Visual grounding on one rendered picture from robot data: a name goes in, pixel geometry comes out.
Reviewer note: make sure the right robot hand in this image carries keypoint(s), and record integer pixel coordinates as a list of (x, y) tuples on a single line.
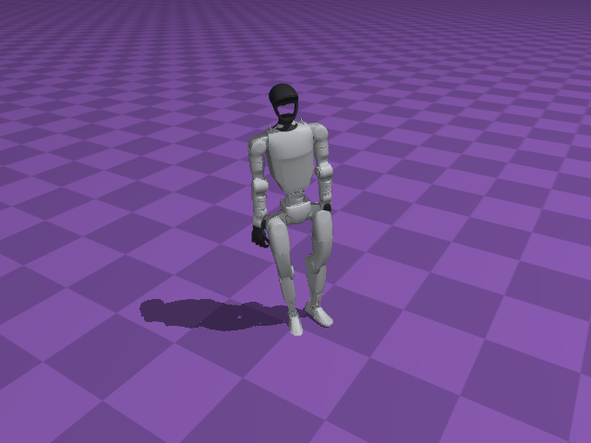
[(259, 236)]

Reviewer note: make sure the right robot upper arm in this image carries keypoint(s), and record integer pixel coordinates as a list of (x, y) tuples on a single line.
[(257, 146)]

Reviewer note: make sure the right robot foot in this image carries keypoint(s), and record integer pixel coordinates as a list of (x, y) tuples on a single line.
[(294, 324)]

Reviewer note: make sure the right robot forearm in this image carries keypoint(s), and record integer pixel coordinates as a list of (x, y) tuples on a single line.
[(259, 205)]

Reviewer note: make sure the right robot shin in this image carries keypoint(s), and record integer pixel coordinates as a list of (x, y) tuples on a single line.
[(289, 293)]

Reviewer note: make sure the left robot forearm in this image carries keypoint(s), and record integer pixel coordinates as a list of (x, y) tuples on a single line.
[(325, 190)]

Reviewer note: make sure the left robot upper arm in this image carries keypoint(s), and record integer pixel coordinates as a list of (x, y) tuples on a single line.
[(321, 150)]

